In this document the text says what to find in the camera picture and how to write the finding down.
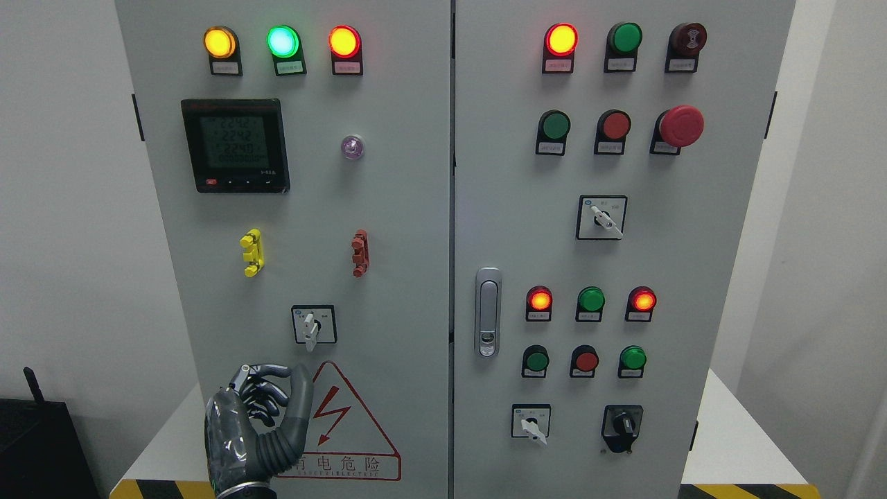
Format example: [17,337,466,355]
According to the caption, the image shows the grey robotic humanoid hand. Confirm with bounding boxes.
[204,364,313,495]

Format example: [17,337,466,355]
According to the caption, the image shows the white rotary selector switch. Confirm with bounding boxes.
[291,304,337,353]

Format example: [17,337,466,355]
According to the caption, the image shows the red electrical hazard warning sticker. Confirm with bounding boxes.
[280,361,401,481]

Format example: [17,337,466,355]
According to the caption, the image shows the black box with antenna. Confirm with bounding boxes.
[1,367,100,498]

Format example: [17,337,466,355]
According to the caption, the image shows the yellow plastic terminal clip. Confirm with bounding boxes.
[240,228,264,278]

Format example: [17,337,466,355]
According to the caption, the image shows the red plastic terminal clip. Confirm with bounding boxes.
[351,229,370,278]

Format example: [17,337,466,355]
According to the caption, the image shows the black digital power meter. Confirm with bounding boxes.
[181,98,290,193]

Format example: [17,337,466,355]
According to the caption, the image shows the green push button lower left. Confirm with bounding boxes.
[520,344,550,378]

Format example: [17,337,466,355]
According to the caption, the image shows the small clear bulb lamp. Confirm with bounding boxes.
[341,134,365,161]

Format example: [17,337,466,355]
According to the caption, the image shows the lit red lamp middle left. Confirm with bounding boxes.
[525,286,552,322]

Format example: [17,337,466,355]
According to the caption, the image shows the lit red lamp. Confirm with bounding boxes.
[542,23,579,75]
[624,286,657,323]
[525,286,552,322]

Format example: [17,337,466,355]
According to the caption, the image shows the grey electrical cabinet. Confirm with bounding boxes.
[115,1,796,498]

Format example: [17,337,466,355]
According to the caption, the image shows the red push button lower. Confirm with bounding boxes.
[568,344,599,378]

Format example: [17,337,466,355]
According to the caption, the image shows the red push button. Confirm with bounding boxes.
[595,110,631,155]
[568,344,599,378]

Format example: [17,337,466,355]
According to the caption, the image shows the green lamp middle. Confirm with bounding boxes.
[574,286,606,322]

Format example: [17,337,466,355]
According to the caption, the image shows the yellow indicator lamp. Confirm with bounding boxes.
[203,26,242,76]

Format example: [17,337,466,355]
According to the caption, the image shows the bright green indicator lamp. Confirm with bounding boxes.
[266,25,307,76]

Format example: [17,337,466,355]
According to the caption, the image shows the orange red indicator lamp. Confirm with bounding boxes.
[328,25,364,76]

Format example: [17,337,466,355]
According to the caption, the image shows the lit red lamp middle right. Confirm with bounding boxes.
[624,286,657,323]

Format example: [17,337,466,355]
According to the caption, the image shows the green push button upper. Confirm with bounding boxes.
[535,110,571,156]

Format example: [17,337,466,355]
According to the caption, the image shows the red push button upper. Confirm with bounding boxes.
[595,110,631,155]

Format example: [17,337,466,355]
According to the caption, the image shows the lit red lamp top right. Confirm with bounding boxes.
[542,23,579,75]

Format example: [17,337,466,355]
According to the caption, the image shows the red emergency stop button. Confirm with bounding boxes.
[649,105,705,156]

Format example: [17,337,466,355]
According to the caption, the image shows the dark green lamp top right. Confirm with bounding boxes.
[603,22,643,73]

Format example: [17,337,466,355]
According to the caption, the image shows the dark red buzzer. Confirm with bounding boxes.
[665,22,708,73]

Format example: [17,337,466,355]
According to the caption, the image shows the white selector switch lower right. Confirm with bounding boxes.
[511,403,552,446]

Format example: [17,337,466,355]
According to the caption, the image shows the silver cabinet door handle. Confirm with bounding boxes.
[474,268,502,358]

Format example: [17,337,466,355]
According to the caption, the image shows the black rotary knob switch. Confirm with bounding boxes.
[601,404,644,453]

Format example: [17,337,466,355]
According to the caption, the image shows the white selector switch upper right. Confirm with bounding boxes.
[576,195,628,240]

